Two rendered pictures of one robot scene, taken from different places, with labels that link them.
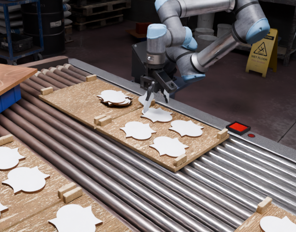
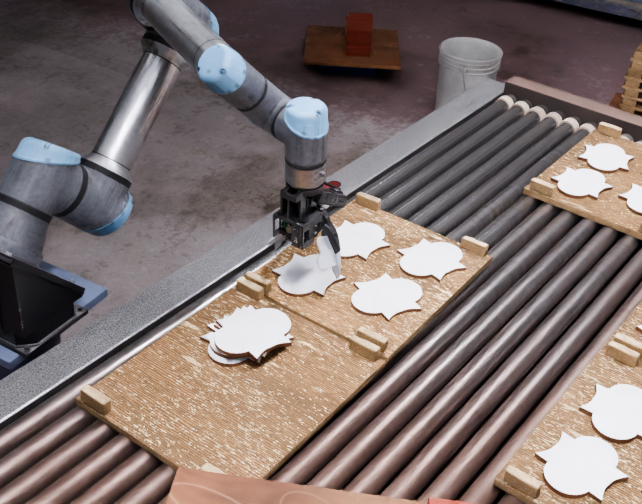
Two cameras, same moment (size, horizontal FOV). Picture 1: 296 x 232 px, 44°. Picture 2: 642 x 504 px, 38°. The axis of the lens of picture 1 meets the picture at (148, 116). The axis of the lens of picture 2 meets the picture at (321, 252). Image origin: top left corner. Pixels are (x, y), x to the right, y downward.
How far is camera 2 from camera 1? 2.18 m
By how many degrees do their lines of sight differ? 81
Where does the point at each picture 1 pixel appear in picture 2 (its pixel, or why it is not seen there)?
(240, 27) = not seen: hidden behind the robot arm
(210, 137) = (374, 218)
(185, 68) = (110, 204)
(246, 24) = not seen: hidden behind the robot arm
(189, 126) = (350, 235)
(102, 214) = (640, 317)
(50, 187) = (617, 381)
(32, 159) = (557, 425)
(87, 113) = (329, 378)
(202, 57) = (132, 151)
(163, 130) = (371, 267)
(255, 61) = not seen: outside the picture
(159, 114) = (307, 270)
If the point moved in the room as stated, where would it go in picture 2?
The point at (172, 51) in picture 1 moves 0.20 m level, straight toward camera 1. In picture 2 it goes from (55, 195) to (161, 197)
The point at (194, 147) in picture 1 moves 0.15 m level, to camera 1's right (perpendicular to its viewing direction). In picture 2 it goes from (419, 235) to (407, 198)
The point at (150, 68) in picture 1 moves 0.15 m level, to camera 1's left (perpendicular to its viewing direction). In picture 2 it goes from (306, 197) to (314, 243)
